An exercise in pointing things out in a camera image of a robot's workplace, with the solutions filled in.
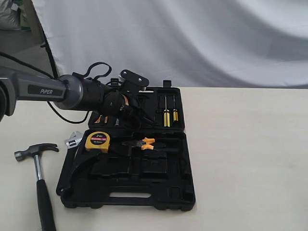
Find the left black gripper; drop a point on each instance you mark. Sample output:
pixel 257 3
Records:
pixel 125 108

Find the adjustable wrench black handle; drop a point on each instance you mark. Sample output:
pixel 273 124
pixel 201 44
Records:
pixel 72 144

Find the left grey black robot arm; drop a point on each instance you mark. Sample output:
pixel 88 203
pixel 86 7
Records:
pixel 76 93

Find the black plastic tool case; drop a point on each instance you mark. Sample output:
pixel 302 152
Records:
pixel 162 180

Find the long yellow black screwdriver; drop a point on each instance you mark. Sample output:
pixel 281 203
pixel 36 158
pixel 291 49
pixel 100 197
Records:
pixel 166 114

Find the short yellow black screwdriver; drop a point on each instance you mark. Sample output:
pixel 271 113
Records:
pixel 175 111

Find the orange utility knife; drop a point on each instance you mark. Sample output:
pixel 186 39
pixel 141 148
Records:
pixel 101 120

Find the yellow tape measure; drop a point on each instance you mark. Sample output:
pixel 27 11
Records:
pixel 98 140

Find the black backdrop stand pole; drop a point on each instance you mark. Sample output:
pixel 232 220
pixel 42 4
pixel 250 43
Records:
pixel 41 39

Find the white backdrop cloth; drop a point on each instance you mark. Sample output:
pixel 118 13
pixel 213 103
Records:
pixel 211 43

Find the claw hammer black grip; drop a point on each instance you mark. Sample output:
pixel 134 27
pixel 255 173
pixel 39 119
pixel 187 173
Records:
pixel 43 198

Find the grey sack in background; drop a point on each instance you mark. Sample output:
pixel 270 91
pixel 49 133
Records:
pixel 9 15

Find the orange handled pliers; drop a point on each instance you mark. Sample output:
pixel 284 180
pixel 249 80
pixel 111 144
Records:
pixel 152 144

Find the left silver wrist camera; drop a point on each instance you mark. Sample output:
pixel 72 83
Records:
pixel 132 82

